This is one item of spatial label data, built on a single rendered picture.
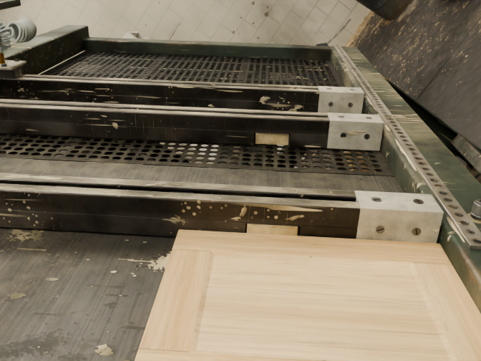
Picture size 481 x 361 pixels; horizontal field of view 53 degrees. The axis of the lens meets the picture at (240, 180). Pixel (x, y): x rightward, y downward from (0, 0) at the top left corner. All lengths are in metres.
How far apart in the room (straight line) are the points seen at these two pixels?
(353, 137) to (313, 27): 4.95
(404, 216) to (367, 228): 0.06
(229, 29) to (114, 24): 1.34
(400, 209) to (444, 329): 0.21
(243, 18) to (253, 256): 5.36
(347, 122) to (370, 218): 0.42
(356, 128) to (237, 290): 0.62
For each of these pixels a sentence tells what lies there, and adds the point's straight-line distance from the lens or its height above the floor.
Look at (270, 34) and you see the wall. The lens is 6.00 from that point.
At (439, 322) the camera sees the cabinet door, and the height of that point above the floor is 0.94.
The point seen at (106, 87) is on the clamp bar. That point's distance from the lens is 1.45.
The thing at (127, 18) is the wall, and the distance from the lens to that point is 6.07.
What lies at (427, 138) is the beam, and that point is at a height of 0.83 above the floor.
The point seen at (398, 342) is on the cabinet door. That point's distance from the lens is 0.61.
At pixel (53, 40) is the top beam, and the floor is 1.86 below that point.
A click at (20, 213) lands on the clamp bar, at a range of 0.85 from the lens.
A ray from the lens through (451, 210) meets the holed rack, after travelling 0.83.
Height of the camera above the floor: 1.34
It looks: 11 degrees down
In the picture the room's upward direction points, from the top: 57 degrees counter-clockwise
